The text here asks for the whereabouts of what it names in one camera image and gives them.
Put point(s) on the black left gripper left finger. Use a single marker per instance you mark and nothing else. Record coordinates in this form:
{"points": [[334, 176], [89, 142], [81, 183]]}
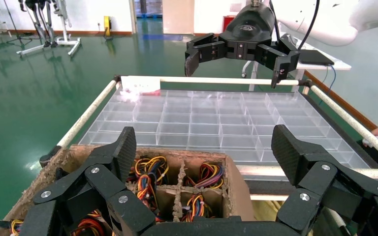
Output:
{"points": [[107, 182]]}

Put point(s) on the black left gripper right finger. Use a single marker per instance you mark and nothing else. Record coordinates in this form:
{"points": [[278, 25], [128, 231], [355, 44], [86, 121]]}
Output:
{"points": [[316, 182]]}

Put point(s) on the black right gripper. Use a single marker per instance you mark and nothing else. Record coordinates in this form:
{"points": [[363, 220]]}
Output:
{"points": [[249, 32]]}

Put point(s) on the white handheld controller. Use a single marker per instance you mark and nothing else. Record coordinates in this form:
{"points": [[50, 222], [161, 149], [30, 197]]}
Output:
{"points": [[373, 141]]}

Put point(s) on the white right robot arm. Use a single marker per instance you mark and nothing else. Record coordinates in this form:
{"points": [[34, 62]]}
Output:
{"points": [[332, 19]]}

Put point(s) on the red cabinet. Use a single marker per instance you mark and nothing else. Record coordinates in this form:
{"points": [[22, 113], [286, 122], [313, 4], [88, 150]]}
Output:
{"points": [[228, 23]]}

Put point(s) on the yellowish sheet under cart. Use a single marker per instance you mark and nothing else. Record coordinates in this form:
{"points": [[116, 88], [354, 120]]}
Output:
{"points": [[267, 216]]}

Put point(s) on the black closed laptop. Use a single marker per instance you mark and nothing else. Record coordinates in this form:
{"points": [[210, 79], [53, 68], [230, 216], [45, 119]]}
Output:
{"points": [[316, 58]]}

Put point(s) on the clear plastic compartment tray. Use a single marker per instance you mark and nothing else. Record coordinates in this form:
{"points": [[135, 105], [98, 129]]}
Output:
{"points": [[208, 123]]}

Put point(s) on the brown cardboard divider box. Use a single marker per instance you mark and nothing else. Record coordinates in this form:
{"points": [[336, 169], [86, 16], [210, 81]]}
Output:
{"points": [[238, 195]]}

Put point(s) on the small clear plastic bag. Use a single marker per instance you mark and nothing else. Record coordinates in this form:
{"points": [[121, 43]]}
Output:
{"points": [[129, 93]]}

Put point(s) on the white office table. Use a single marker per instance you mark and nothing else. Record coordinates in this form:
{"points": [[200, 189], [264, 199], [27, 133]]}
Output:
{"points": [[339, 65]]}

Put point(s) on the yellow floor stand sign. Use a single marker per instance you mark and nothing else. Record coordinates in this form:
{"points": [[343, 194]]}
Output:
{"points": [[107, 26]]}

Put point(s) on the white wheeled support stand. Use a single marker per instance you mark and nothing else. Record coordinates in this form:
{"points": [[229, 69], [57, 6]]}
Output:
{"points": [[65, 35]]}

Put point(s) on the black humanoid robot legs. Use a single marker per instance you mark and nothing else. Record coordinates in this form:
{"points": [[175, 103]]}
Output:
{"points": [[40, 22]]}

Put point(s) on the black tripod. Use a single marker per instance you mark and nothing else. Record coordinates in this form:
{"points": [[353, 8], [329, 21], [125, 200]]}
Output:
{"points": [[17, 32]]}

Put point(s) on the black rail corner joint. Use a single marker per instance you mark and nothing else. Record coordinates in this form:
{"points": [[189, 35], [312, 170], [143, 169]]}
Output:
{"points": [[117, 78], [305, 83], [49, 157]]}

